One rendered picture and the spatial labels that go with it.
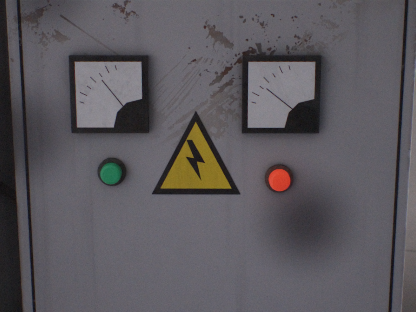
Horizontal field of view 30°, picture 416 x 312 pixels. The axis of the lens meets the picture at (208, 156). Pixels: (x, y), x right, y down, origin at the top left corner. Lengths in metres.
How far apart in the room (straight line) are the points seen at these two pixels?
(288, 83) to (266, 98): 0.03
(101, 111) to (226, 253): 0.20
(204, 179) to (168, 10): 0.18
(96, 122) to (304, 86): 0.22
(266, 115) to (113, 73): 0.16
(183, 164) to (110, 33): 0.16
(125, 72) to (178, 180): 0.13
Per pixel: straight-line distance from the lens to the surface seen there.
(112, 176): 0.80
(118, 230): 0.84
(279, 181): 0.80
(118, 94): 0.79
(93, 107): 0.80
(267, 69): 0.79
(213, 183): 0.81
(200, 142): 0.80
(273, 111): 0.79
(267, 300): 0.86
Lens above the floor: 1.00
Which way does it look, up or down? 12 degrees down
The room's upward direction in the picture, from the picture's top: straight up
